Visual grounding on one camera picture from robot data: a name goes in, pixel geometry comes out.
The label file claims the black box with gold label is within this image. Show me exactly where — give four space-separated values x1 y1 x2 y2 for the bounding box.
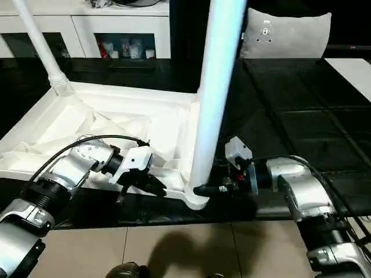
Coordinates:
169 0 253 93

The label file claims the white glass-door cabinet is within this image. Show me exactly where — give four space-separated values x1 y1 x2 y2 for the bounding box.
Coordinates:
0 0 170 61

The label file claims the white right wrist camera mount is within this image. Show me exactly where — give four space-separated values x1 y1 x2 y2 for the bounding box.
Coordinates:
224 136 259 195

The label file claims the white plastic table top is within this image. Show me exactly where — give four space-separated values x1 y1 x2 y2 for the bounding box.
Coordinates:
0 81 210 211

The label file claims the black work mat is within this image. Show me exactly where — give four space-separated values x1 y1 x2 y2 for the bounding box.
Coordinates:
0 56 371 232

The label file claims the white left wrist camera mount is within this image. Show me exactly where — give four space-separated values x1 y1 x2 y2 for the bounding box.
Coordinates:
110 145 155 185

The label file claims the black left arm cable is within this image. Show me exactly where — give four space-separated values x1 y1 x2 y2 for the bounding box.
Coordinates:
21 134 152 198

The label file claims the dark robot left foot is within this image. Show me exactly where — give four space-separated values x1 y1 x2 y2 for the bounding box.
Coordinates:
108 261 151 278

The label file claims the grey cushion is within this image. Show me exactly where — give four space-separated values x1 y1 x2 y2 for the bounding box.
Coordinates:
239 8 333 60

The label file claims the white flat board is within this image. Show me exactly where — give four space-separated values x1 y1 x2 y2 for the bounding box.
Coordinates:
323 57 371 104

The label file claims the dark round device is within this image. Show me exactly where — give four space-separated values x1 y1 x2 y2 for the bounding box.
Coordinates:
114 0 163 7

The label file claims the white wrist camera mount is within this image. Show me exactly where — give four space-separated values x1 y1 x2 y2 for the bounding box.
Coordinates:
110 145 155 185
224 136 259 195

